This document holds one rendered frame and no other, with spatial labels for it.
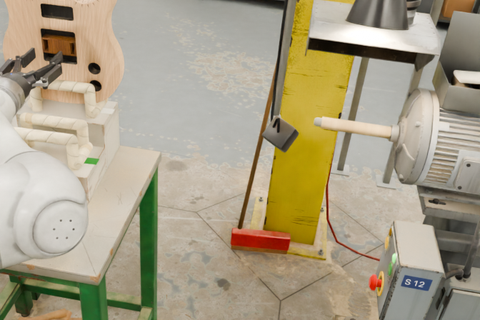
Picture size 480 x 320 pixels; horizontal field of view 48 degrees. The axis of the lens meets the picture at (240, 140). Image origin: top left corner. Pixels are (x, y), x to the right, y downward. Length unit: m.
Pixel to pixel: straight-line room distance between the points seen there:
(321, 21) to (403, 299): 0.67
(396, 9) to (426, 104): 0.29
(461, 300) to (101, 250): 0.95
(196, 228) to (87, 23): 1.60
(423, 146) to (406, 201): 2.07
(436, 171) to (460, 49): 0.31
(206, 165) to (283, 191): 0.84
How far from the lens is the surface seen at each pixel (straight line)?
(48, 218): 0.68
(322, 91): 2.37
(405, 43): 1.32
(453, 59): 1.47
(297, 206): 2.72
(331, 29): 1.30
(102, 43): 1.59
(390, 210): 3.29
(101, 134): 1.67
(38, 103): 1.73
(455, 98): 1.35
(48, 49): 1.67
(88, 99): 1.65
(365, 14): 1.18
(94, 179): 1.64
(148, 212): 1.91
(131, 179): 1.70
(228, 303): 2.57
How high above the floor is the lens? 1.95
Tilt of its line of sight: 32 degrees down
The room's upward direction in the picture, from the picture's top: 6 degrees clockwise
